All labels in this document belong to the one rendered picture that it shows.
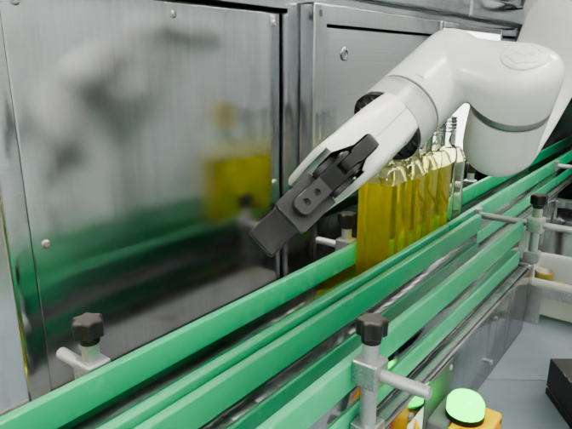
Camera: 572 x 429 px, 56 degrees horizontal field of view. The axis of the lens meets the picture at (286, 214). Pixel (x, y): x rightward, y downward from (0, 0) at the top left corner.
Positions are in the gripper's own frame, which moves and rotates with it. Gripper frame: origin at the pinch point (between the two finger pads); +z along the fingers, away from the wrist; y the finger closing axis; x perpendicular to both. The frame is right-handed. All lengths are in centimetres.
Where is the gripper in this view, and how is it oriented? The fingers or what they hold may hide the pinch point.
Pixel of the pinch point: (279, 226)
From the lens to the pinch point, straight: 46.2
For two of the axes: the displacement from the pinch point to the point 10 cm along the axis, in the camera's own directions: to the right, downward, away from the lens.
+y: 2.8, -2.7, -9.2
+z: -6.7, 6.3, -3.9
